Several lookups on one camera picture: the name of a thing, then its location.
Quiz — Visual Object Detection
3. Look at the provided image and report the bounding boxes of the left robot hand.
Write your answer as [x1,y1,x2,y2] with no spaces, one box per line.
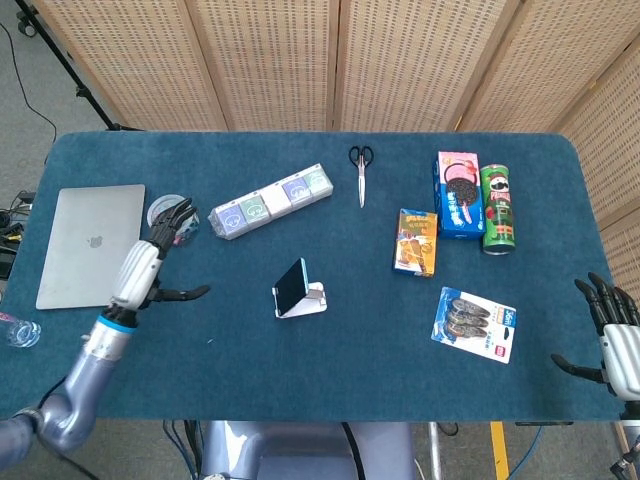
[106,197,212,324]

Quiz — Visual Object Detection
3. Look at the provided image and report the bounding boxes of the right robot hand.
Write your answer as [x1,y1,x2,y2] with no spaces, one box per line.
[550,272,640,399]

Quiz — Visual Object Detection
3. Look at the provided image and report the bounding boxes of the black smartphone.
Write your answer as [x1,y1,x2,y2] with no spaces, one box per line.
[273,257,309,318]

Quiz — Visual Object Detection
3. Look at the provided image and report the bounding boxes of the white folding phone stand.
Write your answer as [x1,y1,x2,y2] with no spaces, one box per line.
[272,281,329,320]

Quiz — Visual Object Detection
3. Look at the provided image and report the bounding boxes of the grey laptop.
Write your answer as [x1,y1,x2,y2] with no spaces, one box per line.
[35,183,147,311]

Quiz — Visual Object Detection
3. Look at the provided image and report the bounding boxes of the clear jar of binder clips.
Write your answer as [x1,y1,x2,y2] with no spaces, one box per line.
[147,194,200,247]

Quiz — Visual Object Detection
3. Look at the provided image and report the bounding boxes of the clear plastic bottle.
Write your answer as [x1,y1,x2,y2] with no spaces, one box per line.
[0,312,42,350]

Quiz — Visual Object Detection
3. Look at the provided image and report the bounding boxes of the blue blister pack of clips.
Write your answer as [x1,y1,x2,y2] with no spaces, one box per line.
[430,286,517,365]

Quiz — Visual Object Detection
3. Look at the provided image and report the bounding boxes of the wrapped pack of pastel boxes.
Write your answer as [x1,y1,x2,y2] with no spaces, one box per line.
[207,163,335,242]

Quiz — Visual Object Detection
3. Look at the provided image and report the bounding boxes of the green Pringles can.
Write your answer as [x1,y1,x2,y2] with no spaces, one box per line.
[479,162,517,256]

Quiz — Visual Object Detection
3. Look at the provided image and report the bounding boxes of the grey metal table leg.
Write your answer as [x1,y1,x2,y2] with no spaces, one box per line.
[428,422,447,480]

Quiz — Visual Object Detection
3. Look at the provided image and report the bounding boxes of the blue velvet table cover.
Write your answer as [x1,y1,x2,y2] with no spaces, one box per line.
[0,130,627,424]

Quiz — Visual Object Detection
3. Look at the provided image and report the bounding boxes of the blue Oreo cookie box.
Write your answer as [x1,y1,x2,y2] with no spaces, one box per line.
[431,151,487,241]

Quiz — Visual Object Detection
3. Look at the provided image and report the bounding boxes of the orange and blue snack box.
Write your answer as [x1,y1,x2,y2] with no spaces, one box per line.
[392,208,439,278]

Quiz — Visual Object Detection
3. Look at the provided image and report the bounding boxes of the grey blue robot torso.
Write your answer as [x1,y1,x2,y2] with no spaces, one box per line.
[199,421,419,480]

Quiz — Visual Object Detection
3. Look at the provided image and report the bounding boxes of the wicker folding screen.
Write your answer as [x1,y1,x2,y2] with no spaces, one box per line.
[29,0,640,286]

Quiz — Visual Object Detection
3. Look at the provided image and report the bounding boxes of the power strip with cables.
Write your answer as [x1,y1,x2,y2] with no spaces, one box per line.
[0,189,36,281]

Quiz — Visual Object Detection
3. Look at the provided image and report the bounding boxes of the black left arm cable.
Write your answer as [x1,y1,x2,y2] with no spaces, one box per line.
[37,374,69,416]

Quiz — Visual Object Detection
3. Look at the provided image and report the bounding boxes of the black handled scissors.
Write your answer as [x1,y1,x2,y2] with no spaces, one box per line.
[348,145,375,209]

